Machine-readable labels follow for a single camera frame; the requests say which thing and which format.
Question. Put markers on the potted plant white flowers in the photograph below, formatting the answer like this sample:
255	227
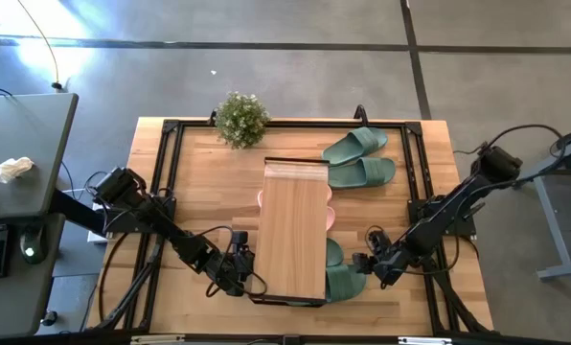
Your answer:
241	120

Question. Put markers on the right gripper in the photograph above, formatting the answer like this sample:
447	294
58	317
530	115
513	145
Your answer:
388	268

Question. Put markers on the grey blue table frame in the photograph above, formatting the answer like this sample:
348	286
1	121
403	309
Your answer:
551	220

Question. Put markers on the silver metal bracket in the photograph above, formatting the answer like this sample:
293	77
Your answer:
424	341
156	340

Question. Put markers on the crumpled white tissue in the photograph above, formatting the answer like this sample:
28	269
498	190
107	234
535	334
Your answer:
15	168

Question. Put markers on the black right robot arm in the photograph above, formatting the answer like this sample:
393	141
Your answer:
439	220

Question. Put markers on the grey keyboard desk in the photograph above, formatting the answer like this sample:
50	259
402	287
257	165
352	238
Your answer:
12	302

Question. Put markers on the black desk knob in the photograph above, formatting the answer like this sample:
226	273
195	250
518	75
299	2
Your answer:
50	318

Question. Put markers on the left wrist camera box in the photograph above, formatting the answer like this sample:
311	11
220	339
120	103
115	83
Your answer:
240	242

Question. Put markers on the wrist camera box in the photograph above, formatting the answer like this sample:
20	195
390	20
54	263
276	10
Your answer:
379	239
240	242

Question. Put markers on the green rubber slide sandal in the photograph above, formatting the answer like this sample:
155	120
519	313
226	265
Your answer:
334	251
357	145
348	282
362	172

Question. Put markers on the dark desk foot bar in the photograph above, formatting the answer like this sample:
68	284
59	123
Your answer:
75	211

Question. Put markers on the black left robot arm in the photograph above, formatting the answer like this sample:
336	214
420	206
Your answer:
189	246

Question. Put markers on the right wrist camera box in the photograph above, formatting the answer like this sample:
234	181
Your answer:
379	239

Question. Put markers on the black computer mouse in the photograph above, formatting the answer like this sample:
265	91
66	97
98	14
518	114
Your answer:
31	249

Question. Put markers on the grey side table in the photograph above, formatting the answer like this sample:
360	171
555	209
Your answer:
17	134

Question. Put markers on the white power strip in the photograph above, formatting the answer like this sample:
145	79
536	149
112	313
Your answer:
98	236

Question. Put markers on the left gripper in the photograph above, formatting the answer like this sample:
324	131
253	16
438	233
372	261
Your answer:
237	273

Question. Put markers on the black aluminium table frame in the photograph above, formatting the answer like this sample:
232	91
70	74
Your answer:
314	124

